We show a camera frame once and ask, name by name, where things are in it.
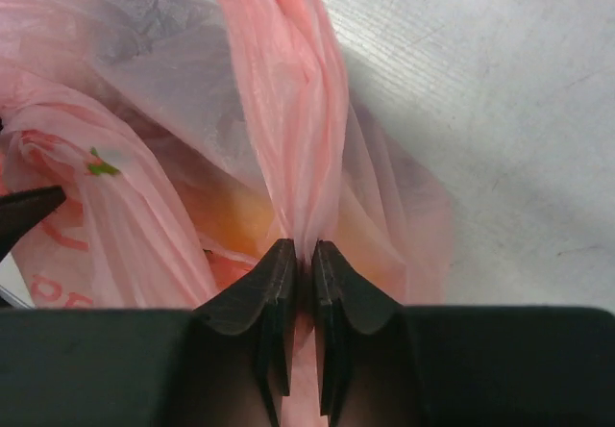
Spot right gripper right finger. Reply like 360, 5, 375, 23
312, 240, 421, 426

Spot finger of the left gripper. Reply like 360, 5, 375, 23
0, 186, 66, 259

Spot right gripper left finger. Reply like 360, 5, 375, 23
195, 239, 298, 426

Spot pink plastic bag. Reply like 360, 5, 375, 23
1, 0, 452, 426

